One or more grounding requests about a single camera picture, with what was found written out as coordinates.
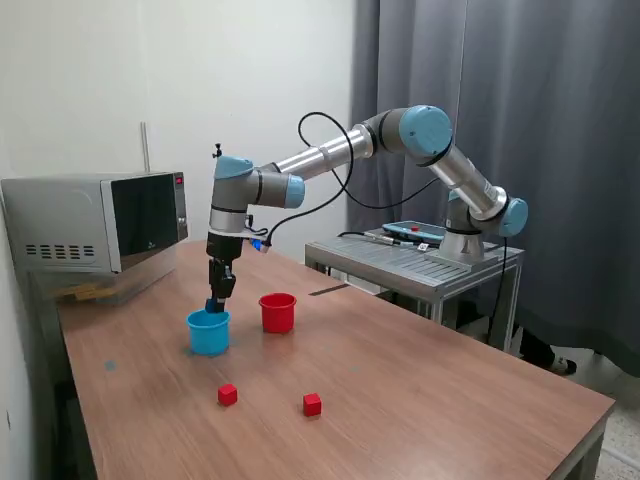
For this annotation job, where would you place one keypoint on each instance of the red cube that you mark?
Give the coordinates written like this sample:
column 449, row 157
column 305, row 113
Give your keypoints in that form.
column 227, row 395
column 312, row 405

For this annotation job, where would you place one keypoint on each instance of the thin brown flat strip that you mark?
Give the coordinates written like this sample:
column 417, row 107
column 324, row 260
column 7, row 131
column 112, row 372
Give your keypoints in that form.
column 327, row 290

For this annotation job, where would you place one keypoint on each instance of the wooden slats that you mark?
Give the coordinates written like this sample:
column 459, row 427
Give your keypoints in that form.
column 85, row 293

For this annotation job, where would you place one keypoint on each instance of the silver blue UR5e robot arm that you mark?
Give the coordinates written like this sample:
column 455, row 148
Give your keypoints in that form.
column 330, row 152

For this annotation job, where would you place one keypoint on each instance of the silver microwave oven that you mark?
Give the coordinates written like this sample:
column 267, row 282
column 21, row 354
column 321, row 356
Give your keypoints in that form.
column 65, row 220

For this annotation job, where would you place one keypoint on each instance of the grey metal robot stand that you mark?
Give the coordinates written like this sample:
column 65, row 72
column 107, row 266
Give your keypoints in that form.
column 400, row 260

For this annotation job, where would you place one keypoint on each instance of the grey curtain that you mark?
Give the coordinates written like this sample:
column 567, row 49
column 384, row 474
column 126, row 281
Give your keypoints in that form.
column 575, row 200

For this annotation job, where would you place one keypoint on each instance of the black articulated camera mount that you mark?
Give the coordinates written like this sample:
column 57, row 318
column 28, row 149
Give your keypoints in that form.
column 218, row 150

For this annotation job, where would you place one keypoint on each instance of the white black shoe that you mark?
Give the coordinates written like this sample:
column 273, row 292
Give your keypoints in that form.
column 565, row 366

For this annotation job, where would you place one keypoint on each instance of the blue-grey round table sticker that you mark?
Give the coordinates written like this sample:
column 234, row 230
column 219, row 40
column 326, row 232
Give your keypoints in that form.
column 109, row 365

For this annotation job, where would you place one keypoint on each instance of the thin white pole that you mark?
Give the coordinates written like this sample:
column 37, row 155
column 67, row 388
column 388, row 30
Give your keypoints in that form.
column 145, row 150

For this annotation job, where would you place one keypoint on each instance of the blue grey teach pendant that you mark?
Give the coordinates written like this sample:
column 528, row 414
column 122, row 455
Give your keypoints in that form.
column 415, row 232

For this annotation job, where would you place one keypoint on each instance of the red plastic cup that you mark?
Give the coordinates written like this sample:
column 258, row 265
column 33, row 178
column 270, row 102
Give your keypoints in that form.
column 278, row 317

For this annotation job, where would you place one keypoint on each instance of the blue plastic cup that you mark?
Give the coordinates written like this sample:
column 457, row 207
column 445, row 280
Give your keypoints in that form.
column 210, row 335

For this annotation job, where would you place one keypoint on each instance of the blue cube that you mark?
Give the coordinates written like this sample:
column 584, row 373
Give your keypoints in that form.
column 211, row 306

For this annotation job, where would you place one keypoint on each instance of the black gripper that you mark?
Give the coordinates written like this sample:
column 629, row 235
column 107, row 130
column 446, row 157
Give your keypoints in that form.
column 225, row 246

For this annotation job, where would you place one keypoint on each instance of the person's black-clad leg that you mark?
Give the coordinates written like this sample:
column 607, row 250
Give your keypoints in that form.
column 537, row 347

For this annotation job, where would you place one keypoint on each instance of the clear plastic riser box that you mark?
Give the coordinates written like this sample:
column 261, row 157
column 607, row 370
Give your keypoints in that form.
column 145, row 280

